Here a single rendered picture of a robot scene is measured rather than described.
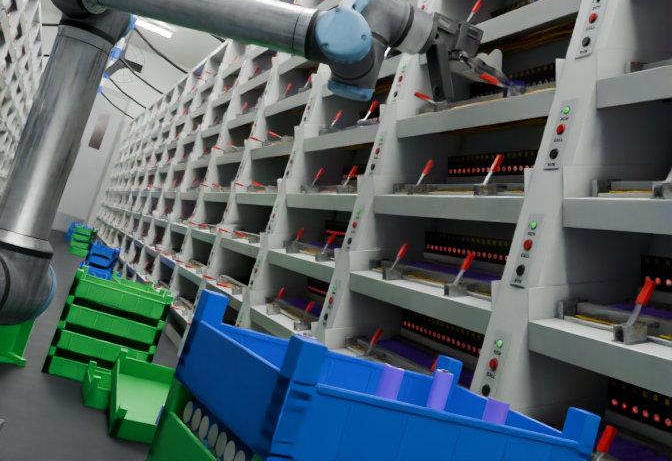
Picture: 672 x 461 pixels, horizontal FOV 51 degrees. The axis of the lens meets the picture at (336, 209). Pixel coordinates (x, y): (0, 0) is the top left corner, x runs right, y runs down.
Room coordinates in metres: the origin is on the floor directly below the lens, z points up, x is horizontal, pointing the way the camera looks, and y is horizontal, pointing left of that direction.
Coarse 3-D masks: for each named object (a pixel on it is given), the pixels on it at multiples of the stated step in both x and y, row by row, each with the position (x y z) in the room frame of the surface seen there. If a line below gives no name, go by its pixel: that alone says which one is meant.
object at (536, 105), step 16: (560, 64) 1.17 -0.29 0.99; (528, 96) 1.25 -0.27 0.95; (544, 96) 1.21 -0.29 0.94; (400, 112) 1.74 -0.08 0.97; (416, 112) 1.74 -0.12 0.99; (448, 112) 1.51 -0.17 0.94; (464, 112) 1.45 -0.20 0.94; (480, 112) 1.40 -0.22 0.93; (496, 112) 1.35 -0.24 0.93; (512, 112) 1.30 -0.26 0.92; (528, 112) 1.25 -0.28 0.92; (544, 112) 1.21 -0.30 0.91; (400, 128) 1.72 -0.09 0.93; (416, 128) 1.65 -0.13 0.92; (432, 128) 1.58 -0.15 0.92; (448, 128) 1.51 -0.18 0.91; (464, 128) 1.64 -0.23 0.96; (480, 128) 1.61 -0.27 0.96; (496, 128) 1.55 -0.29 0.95
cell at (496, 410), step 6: (492, 402) 0.58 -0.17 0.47; (498, 402) 0.58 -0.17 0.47; (504, 402) 0.58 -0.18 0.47; (486, 408) 0.58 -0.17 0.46; (492, 408) 0.58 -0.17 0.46; (498, 408) 0.58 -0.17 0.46; (504, 408) 0.58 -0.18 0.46; (486, 414) 0.58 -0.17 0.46; (492, 414) 0.58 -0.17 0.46; (498, 414) 0.58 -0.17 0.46; (504, 414) 0.58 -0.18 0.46; (486, 420) 0.58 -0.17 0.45; (492, 420) 0.58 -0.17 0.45; (498, 420) 0.58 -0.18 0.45; (504, 420) 0.58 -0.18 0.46
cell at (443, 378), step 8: (440, 376) 0.72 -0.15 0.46; (448, 376) 0.72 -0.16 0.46; (432, 384) 0.72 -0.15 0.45; (440, 384) 0.72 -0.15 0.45; (448, 384) 0.72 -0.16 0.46; (432, 392) 0.72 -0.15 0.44; (440, 392) 0.72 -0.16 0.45; (448, 392) 0.72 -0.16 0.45; (432, 400) 0.72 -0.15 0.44; (440, 400) 0.72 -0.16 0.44; (432, 408) 0.72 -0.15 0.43; (440, 408) 0.72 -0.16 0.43
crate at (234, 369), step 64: (192, 320) 0.63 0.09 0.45; (192, 384) 0.59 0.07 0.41; (256, 384) 0.49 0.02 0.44; (320, 384) 0.47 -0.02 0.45; (256, 448) 0.47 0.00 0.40; (320, 448) 0.47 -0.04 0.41; (384, 448) 0.50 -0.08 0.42; (448, 448) 0.53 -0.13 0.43; (512, 448) 0.56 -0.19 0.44; (576, 448) 0.59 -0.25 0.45
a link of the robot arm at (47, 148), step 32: (64, 32) 1.39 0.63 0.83; (96, 32) 1.40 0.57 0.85; (128, 32) 1.49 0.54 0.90; (64, 64) 1.39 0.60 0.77; (96, 64) 1.42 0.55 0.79; (64, 96) 1.39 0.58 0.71; (32, 128) 1.39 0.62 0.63; (64, 128) 1.40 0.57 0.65; (32, 160) 1.39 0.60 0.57; (64, 160) 1.42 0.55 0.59; (32, 192) 1.39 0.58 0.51; (0, 224) 1.39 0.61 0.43; (32, 224) 1.40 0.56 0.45; (32, 256) 1.39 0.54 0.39; (32, 288) 1.41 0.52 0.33; (0, 320) 1.38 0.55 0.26
